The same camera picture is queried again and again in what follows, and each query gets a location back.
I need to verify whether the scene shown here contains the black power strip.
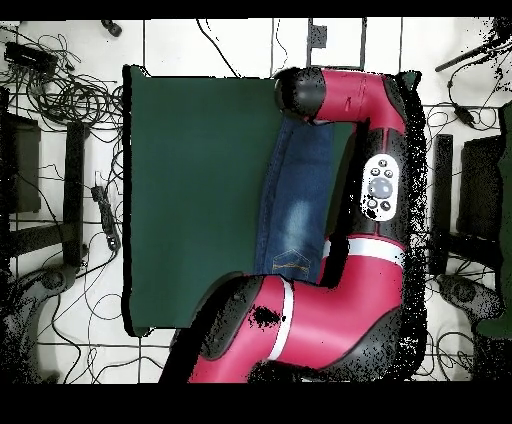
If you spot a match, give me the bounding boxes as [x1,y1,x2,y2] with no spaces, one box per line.
[90,184,122,252]

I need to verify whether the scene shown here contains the black stand bar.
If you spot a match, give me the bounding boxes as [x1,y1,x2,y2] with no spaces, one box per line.
[433,133,454,275]
[62,121,87,268]

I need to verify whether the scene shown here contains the dark grey square marker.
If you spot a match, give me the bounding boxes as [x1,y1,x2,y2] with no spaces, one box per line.
[307,24,328,49]

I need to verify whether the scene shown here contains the black rod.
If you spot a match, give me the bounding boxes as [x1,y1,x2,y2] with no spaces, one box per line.
[434,17,512,73]

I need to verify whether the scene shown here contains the tangled black cable bundle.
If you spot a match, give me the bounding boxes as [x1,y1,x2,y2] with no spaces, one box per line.
[0,23,125,133]

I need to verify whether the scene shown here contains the black flat panel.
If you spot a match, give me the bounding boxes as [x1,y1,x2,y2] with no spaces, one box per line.
[0,113,42,214]
[456,134,505,241]

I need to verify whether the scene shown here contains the dark green table cloth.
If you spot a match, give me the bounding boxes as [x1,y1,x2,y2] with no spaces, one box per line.
[121,64,421,338]

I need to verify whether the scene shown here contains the blue denim jeans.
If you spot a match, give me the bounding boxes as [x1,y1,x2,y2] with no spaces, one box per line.
[253,115,336,286]

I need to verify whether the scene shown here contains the black electronics box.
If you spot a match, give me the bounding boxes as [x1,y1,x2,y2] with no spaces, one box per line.
[3,41,59,75]

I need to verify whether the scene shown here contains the long black floor cable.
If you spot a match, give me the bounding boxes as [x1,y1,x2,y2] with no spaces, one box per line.
[195,17,242,78]

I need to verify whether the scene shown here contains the grey curved floor base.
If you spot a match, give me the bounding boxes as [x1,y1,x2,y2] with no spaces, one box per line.
[437,273,503,321]
[0,263,79,383]

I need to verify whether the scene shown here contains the black power adapter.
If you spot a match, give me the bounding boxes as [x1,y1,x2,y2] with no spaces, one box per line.
[452,102,476,128]

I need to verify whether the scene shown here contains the small black cylindrical object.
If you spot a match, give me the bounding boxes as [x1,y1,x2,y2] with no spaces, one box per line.
[99,19,123,38]

